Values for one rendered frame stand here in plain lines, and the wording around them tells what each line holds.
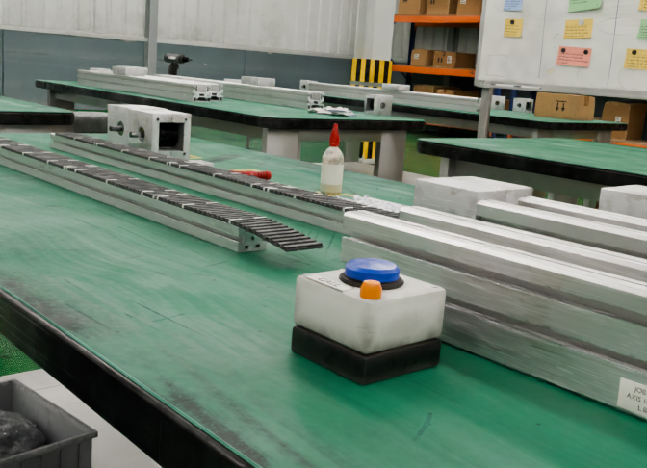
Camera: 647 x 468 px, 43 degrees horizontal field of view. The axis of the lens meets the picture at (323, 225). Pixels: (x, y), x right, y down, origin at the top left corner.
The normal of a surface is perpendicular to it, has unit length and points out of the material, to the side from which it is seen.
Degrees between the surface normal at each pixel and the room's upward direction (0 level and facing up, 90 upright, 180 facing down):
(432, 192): 90
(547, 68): 90
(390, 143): 90
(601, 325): 90
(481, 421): 0
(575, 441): 0
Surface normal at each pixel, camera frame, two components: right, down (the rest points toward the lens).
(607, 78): -0.76, 0.07
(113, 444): 0.07, -0.98
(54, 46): 0.65, 0.19
